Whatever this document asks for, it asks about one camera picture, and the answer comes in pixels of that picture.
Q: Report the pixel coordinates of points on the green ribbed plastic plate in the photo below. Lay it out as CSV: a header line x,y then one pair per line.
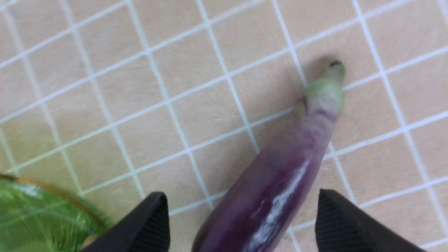
x,y
39,217

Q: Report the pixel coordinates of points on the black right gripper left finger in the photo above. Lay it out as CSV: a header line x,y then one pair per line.
x,y
145,229

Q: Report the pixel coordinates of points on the purple eggplant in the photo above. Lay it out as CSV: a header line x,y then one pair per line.
x,y
257,210

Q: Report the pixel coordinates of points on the orange checkered tablecloth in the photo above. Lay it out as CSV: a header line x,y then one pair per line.
x,y
113,99

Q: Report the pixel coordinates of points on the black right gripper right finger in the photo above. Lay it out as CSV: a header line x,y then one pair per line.
x,y
343,227

